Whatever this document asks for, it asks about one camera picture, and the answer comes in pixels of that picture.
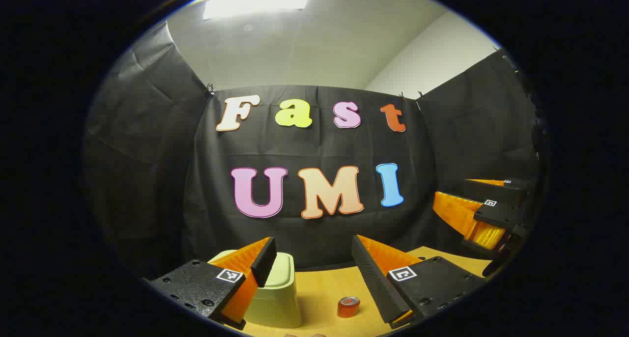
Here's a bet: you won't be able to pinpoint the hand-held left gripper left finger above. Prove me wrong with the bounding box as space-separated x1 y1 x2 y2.
143 237 277 330

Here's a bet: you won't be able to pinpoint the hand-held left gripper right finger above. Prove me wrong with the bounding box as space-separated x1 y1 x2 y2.
351 235 487 329

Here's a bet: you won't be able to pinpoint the red pop can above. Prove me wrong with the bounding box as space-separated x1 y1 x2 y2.
337 296 361 318

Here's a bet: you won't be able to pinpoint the green desktop garbage bin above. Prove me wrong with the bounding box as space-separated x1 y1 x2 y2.
209 250 303 329

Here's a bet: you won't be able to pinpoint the wooden desktop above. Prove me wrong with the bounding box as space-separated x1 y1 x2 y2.
241 246 492 337

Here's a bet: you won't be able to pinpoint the black backdrop cloth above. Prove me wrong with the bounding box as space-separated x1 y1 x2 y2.
84 20 541 279

